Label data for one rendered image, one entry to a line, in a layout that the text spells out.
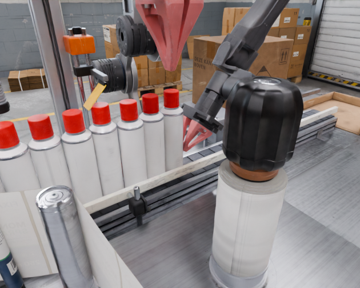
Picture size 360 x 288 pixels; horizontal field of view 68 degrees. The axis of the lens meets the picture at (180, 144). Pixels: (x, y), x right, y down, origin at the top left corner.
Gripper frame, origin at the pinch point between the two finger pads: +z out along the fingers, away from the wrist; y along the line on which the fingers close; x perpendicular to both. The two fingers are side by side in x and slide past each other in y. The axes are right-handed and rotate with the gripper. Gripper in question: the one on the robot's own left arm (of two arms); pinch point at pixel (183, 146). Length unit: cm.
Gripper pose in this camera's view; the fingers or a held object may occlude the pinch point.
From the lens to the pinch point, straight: 64.8
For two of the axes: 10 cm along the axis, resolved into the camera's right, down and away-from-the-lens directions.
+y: 5.8, 3.9, -7.1
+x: 6.3, 3.4, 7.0
